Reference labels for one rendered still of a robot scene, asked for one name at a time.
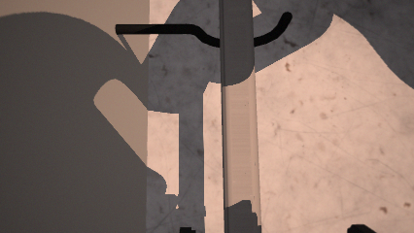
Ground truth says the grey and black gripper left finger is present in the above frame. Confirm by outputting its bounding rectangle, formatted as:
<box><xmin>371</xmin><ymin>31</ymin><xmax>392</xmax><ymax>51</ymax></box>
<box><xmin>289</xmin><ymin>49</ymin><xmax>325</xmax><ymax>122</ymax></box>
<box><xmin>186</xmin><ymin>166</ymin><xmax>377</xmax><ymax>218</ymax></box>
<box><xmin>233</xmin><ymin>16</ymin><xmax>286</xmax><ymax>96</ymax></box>
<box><xmin>179</xmin><ymin>227</ymin><xmax>196</xmax><ymax>233</ymax></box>

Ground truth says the brown wall panel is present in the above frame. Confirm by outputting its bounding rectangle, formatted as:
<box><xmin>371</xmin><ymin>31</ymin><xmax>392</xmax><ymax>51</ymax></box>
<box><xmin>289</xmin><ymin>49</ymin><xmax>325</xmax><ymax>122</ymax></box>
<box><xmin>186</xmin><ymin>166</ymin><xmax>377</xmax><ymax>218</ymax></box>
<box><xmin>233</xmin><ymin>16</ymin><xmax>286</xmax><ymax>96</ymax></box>
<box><xmin>0</xmin><ymin>0</ymin><xmax>150</xmax><ymax>233</ymax></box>

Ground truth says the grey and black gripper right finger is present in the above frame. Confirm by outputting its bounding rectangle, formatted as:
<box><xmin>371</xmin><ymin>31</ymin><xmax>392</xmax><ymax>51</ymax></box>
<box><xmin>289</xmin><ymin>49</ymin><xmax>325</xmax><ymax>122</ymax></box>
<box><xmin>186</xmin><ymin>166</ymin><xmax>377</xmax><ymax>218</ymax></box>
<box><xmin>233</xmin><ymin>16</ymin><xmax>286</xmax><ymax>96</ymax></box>
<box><xmin>347</xmin><ymin>224</ymin><xmax>376</xmax><ymax>233</ymax></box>

